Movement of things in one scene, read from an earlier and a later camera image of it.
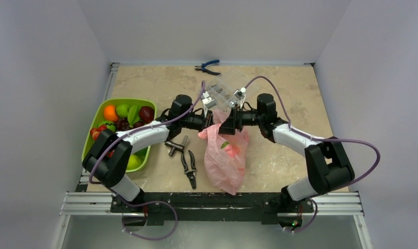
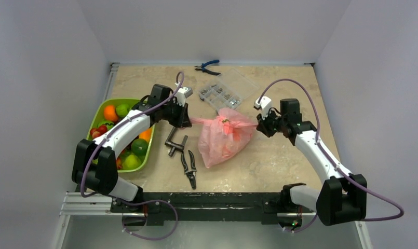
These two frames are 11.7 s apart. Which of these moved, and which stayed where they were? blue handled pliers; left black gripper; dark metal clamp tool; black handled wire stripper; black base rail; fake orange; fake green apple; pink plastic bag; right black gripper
Moved: right black gripper; pink plastic bag; left black gripper
Stayed: black handled wire stripper; fake green apple; dark metal clamp tool; blue handled pliers; black base rail; fake orange
